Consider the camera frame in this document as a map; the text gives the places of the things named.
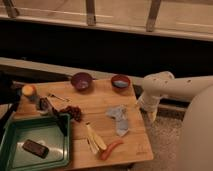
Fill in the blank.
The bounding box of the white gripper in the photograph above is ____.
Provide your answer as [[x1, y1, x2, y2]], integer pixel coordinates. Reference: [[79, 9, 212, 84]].
[[137, 92, 159, 122]]

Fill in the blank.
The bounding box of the black handled brush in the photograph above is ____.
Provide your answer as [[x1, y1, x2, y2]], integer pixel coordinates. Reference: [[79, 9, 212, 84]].
[[39, 97, 69, 136]]

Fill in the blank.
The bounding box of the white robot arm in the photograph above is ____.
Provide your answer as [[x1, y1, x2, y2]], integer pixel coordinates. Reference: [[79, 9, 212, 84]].
[[138, 71, 213, 171]]

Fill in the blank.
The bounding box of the grey blue cloth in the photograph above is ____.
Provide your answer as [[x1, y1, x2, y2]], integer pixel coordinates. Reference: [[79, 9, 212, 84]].
[[106, 105, 129, 137]]

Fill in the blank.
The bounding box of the red bowl blue inside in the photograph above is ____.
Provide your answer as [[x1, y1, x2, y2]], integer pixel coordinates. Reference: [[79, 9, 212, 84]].
[[111, 74, 130, 89]]

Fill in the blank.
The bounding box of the wooden cutting board table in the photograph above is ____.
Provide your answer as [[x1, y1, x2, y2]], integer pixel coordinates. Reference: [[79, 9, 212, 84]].
[[12, 78, 155, 171]]

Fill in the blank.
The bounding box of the orange carrot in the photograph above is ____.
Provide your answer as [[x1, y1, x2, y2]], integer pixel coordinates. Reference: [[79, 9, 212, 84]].
[[100, 140, 123, 160]]

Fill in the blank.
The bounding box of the purple bowl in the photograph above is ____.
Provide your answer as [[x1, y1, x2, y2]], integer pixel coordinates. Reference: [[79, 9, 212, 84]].
[[71, 72, 93, 91]]

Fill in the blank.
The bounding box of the dark red grape bunch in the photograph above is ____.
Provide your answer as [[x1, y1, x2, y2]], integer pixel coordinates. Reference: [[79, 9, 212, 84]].
[[60, 106, 82, 122]]

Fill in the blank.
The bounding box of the metal fork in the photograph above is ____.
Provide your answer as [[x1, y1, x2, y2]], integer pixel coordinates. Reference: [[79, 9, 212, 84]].
[[47, 93, 69, 102]]

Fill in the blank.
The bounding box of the dark brown sponge block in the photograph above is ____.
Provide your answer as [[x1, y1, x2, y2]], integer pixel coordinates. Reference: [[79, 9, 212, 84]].
[[22, 139, 49, 158]]

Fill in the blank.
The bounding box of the orange peach fruit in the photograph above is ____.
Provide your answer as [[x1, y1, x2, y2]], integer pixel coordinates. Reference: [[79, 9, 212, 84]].
[[22, 85, 36, 97]]

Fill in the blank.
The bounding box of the green plastic tray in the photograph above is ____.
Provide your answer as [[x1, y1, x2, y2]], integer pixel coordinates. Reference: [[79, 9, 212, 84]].
[[0, 114, 70, 171]]

